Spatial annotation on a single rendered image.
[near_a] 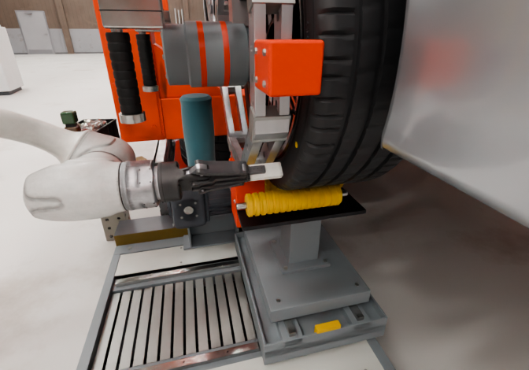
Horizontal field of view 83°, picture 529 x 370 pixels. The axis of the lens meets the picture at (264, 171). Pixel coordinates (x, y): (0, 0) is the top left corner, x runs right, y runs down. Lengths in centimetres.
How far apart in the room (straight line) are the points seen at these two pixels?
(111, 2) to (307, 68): 31
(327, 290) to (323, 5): 73
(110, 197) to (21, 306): 96
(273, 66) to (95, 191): 35
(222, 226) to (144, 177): 86
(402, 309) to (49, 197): 112
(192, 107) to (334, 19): 49
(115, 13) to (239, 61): 26
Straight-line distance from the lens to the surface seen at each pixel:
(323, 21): 47
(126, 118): 58
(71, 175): 58
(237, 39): 69
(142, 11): 55
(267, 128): 51
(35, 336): 133
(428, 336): 123
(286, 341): 89
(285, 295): 91
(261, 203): 72
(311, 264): 99
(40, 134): 73
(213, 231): 138
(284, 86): 41
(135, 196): 56
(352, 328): 96
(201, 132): 86
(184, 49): 68
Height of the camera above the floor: 89
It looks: 24 degrees down
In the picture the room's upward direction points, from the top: straight up
